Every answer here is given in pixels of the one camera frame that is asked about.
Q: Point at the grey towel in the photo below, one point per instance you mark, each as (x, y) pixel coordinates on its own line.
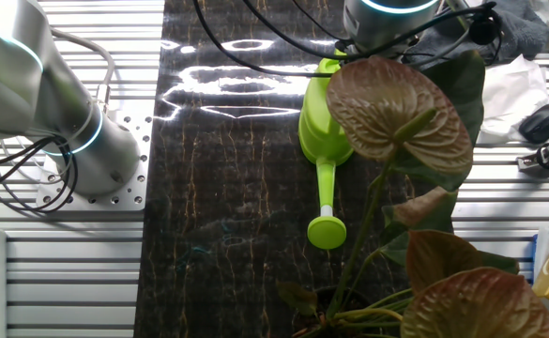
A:
(523, 33)

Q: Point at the black marble pattern mat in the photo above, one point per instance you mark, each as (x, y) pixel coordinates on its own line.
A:
(232, 188)

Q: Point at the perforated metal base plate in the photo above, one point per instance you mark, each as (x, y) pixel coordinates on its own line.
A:
(126, 205)

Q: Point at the anthurium plant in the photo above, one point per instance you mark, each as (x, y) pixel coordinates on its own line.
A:
(386, 103)

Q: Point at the lime green watering can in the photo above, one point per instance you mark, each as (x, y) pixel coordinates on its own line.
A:
(323, 136)

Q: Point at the white tissue paper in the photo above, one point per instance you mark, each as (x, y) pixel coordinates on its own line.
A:
(513, 94)

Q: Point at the black computer mouse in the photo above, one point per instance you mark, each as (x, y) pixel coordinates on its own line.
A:
(537, 127)

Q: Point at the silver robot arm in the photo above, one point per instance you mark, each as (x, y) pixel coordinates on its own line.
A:
(100, 155)

